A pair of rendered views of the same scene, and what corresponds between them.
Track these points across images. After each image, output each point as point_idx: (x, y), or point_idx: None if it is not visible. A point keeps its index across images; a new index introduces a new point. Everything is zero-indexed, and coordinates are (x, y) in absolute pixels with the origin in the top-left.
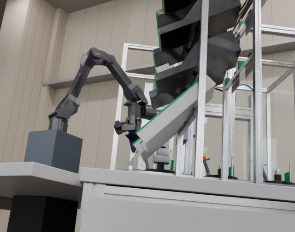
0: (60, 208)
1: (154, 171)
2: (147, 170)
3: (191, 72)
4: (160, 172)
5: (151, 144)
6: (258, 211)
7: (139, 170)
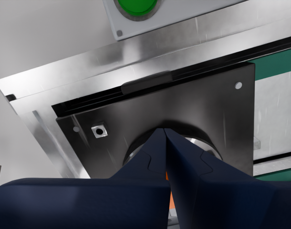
0: None
1: (84, 168)
2: (132, 150)
3: None
4: (63, 177)
5: None
6: None
7: (65, 136)
